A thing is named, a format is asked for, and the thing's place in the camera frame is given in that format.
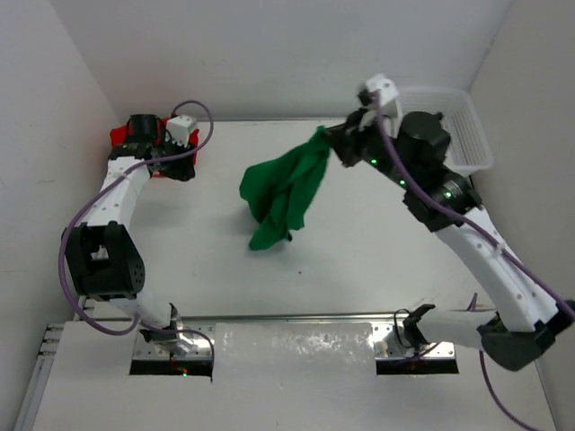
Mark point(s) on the white plastic bin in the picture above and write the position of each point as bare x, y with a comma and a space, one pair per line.
469, 151

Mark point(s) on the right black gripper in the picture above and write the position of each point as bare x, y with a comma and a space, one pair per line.
343, 137

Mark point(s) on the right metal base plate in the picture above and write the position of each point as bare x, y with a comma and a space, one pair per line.
390, 344

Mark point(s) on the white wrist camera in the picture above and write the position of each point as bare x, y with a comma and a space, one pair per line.
380, 93
180, 128

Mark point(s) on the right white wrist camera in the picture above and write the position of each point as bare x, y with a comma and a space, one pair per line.
380, 93

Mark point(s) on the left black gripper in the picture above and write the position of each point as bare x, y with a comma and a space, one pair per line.
183, 171

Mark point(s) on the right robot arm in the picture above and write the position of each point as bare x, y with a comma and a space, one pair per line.
526, 319

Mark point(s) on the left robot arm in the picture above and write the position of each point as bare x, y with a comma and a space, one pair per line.
102, 259

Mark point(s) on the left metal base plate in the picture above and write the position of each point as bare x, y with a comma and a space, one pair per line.
180, 343

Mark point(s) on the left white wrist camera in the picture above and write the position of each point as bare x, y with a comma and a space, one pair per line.
180, 128

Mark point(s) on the green t shirt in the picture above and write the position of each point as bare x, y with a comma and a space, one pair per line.
280, 191

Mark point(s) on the red t shirt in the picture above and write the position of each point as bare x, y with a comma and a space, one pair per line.
137, 137

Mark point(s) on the metal base plate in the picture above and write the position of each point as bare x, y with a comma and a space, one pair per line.
180, 343
390, 344

